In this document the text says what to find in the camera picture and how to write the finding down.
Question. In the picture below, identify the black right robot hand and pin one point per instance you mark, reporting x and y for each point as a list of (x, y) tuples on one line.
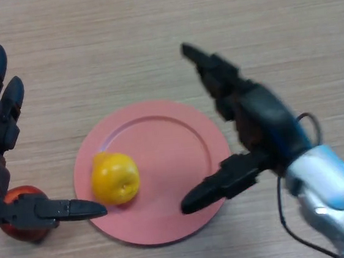
[(269, 118)]

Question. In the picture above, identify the yellow pear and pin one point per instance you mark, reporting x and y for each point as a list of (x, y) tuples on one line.
[(115, 178)]

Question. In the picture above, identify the pink round plate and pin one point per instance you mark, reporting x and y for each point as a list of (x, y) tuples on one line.
[(168, 154)]

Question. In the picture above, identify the red apple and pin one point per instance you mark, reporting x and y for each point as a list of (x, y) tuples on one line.
[(26, 235)]

